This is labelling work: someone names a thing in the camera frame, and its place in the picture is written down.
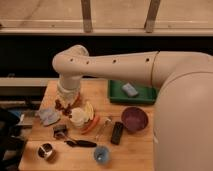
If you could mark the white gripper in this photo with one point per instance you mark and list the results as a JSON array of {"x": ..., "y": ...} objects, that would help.
[{"x": 68, "y": 93}]

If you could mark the dark grape bunch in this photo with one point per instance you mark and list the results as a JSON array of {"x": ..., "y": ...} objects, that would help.
[{"x": 66, "y": 111}]

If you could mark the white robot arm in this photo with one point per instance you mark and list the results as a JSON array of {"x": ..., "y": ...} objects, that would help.
[{"x": 183, "y": 111}]

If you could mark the metal cup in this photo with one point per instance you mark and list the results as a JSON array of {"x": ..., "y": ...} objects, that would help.
[{"x": 46, "y": 151}]

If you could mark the red bowl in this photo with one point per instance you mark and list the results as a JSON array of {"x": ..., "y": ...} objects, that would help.
[{"x": 77, "y": 101}]

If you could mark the white round container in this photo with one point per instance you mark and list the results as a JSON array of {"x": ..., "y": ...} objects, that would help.
[{"x": 78, "y": 117}]

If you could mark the blue grey cloth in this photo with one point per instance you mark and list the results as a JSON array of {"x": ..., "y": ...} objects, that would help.
[{"x": 48, "y": 116}]

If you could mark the orange carrot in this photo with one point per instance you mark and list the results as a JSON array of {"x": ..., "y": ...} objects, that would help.
[{"x": 92, "y": 125}]

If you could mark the green plastic tray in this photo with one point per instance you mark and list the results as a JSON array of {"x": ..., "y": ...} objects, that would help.
[{"x": 122, "y": 92}]

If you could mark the metal spoon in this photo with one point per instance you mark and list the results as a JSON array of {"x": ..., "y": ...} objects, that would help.
[{"x": 101, "y": 129}]

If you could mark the blue sponge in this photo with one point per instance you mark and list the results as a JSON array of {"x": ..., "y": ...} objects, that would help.
[{"x": 129, "y": 90}]

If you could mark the black remote control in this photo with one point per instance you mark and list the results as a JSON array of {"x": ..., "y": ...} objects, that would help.
[{"x": 117, "y": 133}]

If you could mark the purple bowl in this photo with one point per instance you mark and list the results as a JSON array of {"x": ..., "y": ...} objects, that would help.
[{"x": 134, "y": 119}]

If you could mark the small blue bowl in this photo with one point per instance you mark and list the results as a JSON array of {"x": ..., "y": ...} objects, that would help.
[{"x": 101, "y": 155}]

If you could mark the black chair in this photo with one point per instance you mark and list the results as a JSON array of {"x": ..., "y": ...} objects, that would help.
[{"x": 8, "y": 142}]

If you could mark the black handled utensil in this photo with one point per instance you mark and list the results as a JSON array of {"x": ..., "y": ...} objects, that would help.
[{"x": 80, "y": 143}]

